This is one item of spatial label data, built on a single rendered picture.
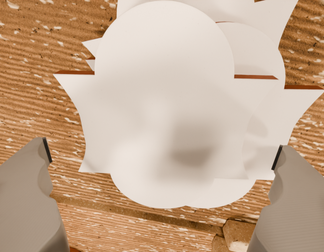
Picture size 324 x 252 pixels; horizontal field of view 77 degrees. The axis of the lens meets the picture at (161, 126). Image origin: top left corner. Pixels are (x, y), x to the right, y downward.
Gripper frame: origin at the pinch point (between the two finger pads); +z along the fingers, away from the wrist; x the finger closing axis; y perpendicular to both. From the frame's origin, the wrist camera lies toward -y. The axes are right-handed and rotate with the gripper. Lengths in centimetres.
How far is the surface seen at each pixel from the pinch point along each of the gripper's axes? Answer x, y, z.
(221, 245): 6.7, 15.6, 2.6
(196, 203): 3.0, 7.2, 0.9
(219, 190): 4.6, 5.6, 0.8
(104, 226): -6.5, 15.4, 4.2
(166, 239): 0.8, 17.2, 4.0
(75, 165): -8.2, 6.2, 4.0
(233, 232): 7.3, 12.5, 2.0
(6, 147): -14.3, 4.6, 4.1
